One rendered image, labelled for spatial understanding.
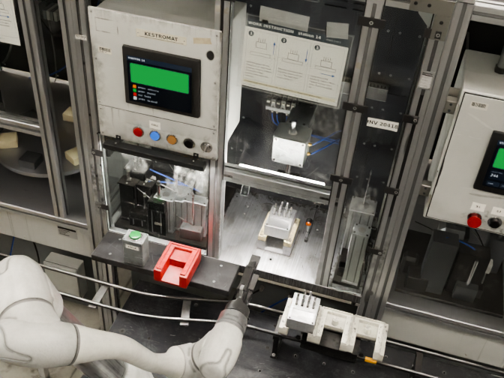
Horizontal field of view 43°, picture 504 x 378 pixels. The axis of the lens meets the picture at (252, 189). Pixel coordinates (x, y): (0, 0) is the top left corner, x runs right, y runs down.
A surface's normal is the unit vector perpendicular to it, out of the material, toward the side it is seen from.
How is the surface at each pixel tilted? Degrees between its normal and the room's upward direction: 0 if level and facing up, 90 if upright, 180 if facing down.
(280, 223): 0
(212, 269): 0
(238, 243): 0
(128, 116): 90
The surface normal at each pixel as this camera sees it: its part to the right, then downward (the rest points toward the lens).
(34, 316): 0.45, -0.71
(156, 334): 0.07, -0.77
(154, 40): -0.29, 0.59
